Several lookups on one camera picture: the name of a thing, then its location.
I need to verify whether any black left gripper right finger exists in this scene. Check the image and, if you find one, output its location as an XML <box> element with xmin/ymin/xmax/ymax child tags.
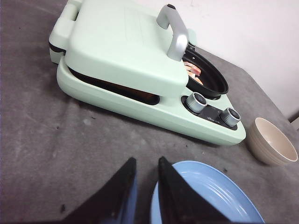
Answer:
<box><xmin>158</xmin><ymin>156</ymin><xmax>231</xmax><ymax>224</ymax></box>

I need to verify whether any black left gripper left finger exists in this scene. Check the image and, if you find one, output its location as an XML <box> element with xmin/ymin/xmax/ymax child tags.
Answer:
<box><xmin>63</xmin><ymin>157</ymin><xmax>137</xmax><ymax>224</ymax></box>

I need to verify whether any beige ribbed bowl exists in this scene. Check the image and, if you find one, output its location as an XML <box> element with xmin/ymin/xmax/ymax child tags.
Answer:
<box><xmin>247</xmin><ymin>117</ymin><xmax>299</xmax><ymax>166</ymax></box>

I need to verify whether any cooked orange shrimp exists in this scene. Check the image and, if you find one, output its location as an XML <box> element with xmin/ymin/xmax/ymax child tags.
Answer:
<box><xmin>183</xmin><ymin>61</ymin><xmax>203</xmax><ymax>85</ymax></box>

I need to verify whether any mint green sandwich maker lid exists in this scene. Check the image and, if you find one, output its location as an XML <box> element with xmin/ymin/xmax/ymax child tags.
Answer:
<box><xmin>65</xmin><ymin>0</ymin><xmax>188</xmax><ymax>98</ymax></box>

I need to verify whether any mint green breakfast maker base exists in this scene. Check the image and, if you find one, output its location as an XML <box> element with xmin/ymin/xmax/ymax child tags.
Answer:
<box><xmin>48</xmin><ymin>0</ymin><xmax>247</xmax><ymax>147</ymax></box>

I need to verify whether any blue plate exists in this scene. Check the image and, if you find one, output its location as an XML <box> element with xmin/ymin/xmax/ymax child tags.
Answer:
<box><xmin>121</xmin><ymin>160</ymin><xmax>266</xmax><ymax>224</ymax></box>

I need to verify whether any silver right control knob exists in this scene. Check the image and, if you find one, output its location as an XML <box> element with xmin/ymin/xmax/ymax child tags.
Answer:
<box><xmin>220</xmin><ymin>107</ymin><xmax>241</xmax><ymax>127</ymax></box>

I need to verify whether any silver control knob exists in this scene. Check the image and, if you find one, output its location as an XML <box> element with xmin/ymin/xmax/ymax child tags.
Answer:
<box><xmin>220</xmin><ymin>107</ymin><xmax>241</xmax><ymax>127</ymax></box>
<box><xmin>185</xmin><ymin>92</ymin><xmax>207</xmax><ymax>113</ymax></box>

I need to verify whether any silver left control knob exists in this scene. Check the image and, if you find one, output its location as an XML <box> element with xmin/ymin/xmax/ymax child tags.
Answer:
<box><xmin>185</xmin><ymin>92</ymin><xmax>207</xmax><ymax>113</ymax></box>

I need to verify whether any black frying pan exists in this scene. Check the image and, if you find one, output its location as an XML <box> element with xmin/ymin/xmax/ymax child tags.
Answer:
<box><xmin>183</xmin><ymin>28</ymin><xmax>228</xmax><ymax>100</ymax></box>

